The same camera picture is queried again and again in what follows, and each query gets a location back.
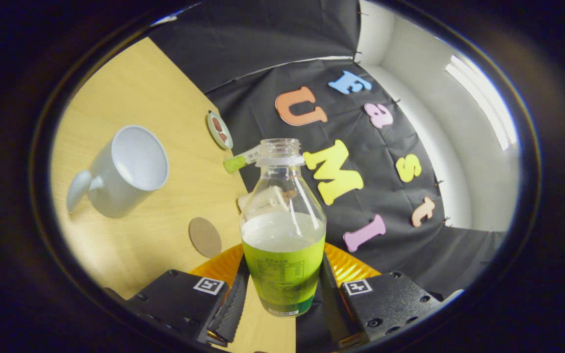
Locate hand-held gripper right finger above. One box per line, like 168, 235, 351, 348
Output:
319, 243, 464, 350

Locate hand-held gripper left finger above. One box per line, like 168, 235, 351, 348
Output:
103, 244, 251, 350

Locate green label juice bottle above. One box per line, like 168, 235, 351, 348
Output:
239, 138, 327, 318

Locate round brown coaster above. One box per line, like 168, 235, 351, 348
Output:
188, 217, 223, 258

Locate pale blue cup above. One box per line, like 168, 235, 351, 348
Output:
67, 125, 170, 219

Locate capped green tea bottle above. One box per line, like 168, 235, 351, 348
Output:
223, 145, 262, 174

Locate white toaster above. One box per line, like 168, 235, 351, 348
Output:
237, 185, 303, 216

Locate pale green plate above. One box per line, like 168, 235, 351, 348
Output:
207, 111, 234, 150

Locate ceiling light panel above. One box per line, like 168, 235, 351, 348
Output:
445, 54, 517, 151

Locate wooden table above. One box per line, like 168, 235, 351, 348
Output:
50, 37, 298, 353

